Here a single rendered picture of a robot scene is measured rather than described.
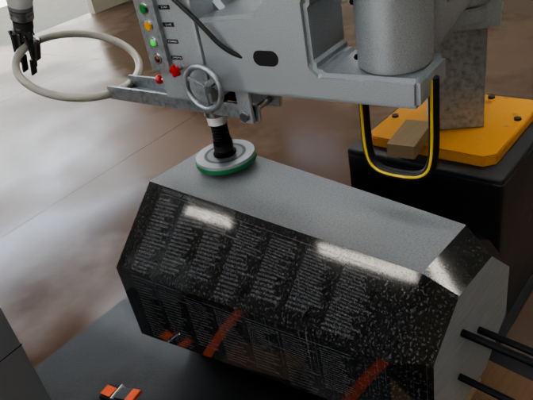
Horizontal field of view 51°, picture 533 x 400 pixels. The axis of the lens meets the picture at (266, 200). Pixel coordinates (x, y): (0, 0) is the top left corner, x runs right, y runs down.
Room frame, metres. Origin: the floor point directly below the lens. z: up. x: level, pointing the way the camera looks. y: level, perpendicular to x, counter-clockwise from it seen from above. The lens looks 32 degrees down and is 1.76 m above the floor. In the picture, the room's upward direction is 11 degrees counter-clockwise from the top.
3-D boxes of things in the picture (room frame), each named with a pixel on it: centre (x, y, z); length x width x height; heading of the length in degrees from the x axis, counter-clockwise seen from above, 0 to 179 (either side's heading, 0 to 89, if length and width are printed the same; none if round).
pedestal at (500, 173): (1.92, -0.76, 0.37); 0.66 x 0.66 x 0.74; 45
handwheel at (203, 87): (1.64, 0.10, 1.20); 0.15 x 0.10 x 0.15; 50
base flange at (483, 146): (1.92, -0.76, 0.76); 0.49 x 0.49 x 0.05; 45
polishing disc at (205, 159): (1.81, 0.11, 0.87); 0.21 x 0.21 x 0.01
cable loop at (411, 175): (1.38, -0.39, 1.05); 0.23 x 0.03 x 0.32; 50
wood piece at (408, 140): (1.78, -0.55, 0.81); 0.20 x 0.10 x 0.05; 143
